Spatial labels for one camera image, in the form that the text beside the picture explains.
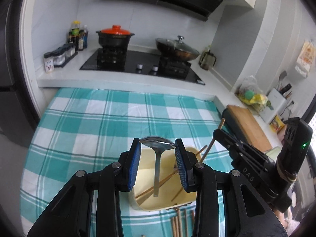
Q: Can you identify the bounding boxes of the metal spoon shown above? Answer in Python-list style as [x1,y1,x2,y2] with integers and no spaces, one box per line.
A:
[140,136,176,198]

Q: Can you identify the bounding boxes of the wooden cutting board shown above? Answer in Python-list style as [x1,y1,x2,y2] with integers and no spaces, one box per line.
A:
[224,105,272,152]

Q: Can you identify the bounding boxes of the light green tray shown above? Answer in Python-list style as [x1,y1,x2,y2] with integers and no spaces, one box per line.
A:
[265,146,282,162]

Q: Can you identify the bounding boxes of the cream utensil holder box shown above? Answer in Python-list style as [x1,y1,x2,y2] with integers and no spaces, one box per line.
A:
[129,148,196,211]

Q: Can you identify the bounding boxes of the yellow snack packet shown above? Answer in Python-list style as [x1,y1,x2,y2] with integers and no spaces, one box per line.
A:
[269,115,285,133]

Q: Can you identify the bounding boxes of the plastic bag with sponges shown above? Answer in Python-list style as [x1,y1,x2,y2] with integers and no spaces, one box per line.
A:
[237,75,274,113]

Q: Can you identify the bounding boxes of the teal plaid tablecloth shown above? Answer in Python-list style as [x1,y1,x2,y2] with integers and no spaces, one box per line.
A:
[20,88,221,233]

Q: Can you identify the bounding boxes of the white knife block holder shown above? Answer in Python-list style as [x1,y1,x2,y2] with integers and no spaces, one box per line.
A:
[259,70,293,124]

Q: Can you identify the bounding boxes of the dark glass kettle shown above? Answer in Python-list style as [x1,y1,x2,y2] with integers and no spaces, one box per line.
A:
[199,45,217,71]

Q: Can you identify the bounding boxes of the wok with glass lid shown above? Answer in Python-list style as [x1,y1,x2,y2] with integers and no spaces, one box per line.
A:
[155,35,200,62]

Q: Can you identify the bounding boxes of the black gas stove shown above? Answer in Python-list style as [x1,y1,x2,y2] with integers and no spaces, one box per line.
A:
[80,48,205,86]

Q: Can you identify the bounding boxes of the hanging paper bag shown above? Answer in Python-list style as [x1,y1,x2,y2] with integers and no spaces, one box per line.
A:
[295,41,315,78]

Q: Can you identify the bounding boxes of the black pot orange lid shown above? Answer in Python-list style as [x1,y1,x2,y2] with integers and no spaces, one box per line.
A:
[96,25,134,49]

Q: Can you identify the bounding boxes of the sauce bottles cluster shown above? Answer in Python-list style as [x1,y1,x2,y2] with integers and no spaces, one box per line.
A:
[67,20,88,51]

